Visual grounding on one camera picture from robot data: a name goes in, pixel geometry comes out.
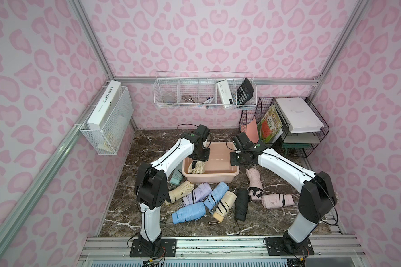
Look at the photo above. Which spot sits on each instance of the light blue umbrella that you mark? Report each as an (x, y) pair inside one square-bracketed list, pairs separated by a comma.
[(189, 213), (216, 195)]

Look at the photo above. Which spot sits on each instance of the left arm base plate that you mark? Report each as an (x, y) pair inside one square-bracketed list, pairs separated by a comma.
[(142, 248)]

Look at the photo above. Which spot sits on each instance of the black calculator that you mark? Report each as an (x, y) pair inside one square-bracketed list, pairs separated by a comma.
[(245, 92)]

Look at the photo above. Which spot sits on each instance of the pink folded umbrella upright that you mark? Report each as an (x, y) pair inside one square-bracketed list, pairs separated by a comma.
[(255, 188)]

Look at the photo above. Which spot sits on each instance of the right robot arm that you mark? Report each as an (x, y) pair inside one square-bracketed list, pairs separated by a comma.
[(317, 196)]

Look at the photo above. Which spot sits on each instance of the pink plastic storage box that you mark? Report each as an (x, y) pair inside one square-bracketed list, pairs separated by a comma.
[(217, 169)]

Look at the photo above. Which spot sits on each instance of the pink folded umbrella lying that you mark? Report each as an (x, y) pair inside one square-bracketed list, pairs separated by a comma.
[(276, 201)]

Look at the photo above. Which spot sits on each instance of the white long box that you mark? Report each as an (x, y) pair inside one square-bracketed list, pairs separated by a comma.
[(105, 106)]

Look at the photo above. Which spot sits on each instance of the white paper stack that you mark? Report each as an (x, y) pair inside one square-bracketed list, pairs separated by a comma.
[(299, 115)]

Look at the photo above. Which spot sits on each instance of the small white box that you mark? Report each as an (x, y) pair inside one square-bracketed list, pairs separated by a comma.
[(225, 94)]

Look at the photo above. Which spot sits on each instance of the green red book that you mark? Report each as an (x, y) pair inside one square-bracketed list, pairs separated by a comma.
[(270, 126)]

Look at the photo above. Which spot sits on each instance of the pink folder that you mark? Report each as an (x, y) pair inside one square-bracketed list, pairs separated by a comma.
[(251, 131)]

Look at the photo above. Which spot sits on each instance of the white wire wall basket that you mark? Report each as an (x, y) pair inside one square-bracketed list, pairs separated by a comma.
[(198, 89)]

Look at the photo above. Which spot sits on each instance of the beige umbrella black trim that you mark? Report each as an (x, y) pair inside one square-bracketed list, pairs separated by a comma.
[(183, 190)]

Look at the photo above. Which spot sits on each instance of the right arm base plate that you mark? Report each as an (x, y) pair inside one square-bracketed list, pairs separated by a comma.
[(281, 246)]

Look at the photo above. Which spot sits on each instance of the mint green folded umbrella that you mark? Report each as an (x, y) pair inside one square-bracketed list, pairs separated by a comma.
[(176, 177)]

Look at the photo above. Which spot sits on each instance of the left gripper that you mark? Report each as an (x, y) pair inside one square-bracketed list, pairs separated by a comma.
[(201, 156)]

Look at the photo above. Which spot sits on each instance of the cream umbrella black stripes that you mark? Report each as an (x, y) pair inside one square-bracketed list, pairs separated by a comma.
[(224, 206)]

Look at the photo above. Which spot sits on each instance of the green tray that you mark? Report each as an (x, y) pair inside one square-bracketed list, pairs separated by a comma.
[(302, 143)]

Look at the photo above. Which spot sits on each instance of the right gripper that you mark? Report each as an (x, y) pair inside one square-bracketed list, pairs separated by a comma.
[(239, 158)]

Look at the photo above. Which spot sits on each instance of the lilac folded umbrella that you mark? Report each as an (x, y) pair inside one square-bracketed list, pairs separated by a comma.
[(197, 195)]

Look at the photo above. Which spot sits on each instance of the black wire file rack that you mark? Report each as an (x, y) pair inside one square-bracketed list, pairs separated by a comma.
[(264, 103)]

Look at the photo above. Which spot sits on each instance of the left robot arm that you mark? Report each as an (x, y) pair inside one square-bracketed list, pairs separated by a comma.
[(151, 186)]

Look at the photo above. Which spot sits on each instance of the white wire side basket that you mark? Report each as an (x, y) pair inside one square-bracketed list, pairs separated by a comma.
[(108, 140)]

